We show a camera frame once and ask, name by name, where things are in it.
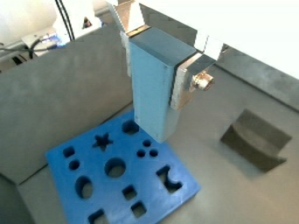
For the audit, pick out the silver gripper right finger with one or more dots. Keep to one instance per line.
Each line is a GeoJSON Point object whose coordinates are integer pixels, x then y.
{"type": "Point", "coordinates": [193, 75]}

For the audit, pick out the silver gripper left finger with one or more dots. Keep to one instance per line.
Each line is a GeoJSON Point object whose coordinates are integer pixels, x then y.
{"type": "Point", "coordinates": [130, 22]}

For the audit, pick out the light blue rectangular block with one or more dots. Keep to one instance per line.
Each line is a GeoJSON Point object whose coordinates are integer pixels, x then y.
{"type": "Point", "coordinates": [157, 54]}

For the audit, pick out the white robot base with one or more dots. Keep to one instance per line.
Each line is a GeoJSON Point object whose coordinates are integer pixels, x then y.
{"type": "Point", "coordinates": [37, 26]}

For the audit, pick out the dark grey foam block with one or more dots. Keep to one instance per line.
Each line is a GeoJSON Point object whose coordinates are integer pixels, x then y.
{"type": "Point", "coordinates": [257, 140]}

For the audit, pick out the blue shape sorter board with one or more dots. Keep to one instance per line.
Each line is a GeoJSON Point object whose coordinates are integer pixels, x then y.
{"type": "Point", "coordinates": [117, 177]}

